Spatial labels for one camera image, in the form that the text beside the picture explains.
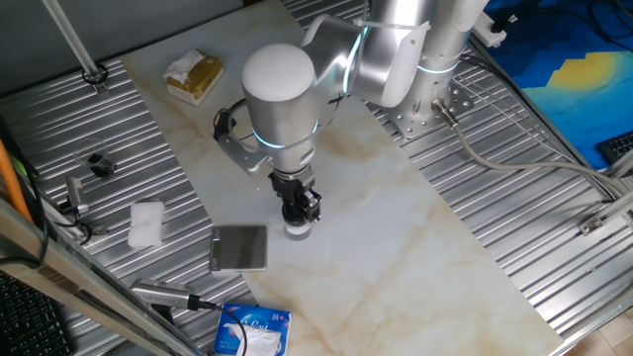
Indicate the clear plastic cup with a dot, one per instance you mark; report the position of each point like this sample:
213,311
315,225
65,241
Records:
96,160

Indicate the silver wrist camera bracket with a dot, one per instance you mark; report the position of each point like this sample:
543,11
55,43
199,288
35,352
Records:
242,155

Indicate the aluminium pole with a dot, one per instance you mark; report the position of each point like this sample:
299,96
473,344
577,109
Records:
70,37

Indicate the clear glass jar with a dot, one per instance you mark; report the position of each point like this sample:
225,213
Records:
298,233

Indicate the white foam sponge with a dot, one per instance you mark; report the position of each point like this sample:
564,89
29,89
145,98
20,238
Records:
146,225

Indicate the gold tissue pack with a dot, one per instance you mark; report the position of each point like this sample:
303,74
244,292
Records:
195,76

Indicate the black knobbed jar lid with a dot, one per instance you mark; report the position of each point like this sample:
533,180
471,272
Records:
296,222

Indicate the aluminium frame beam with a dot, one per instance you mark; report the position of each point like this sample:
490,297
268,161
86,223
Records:
74,282

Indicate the small silver camera on stand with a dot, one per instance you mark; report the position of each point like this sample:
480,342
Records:
75,195

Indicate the orange pole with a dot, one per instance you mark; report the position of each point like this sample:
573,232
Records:
7,178

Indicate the white power strip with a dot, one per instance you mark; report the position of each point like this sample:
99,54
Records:
487,30

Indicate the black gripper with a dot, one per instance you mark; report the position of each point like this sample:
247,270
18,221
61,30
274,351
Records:
294,182

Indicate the silver digital pocket scale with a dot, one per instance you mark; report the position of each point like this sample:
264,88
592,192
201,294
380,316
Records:
240,247

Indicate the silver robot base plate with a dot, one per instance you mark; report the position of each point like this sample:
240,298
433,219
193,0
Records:
420,126

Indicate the aluminium profile with bracket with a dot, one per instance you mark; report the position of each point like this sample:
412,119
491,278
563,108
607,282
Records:
608,210

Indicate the blue tissue pack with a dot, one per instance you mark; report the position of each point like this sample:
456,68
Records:
232,329

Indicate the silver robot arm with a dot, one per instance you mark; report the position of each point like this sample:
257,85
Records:
277,114

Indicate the silver grilled camera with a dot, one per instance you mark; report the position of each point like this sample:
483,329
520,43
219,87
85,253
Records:
158,293

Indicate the blue and yellow mat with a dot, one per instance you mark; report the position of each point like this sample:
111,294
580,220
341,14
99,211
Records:
569,74

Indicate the black keyboard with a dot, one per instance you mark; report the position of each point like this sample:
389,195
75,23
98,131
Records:
29,321
618,146

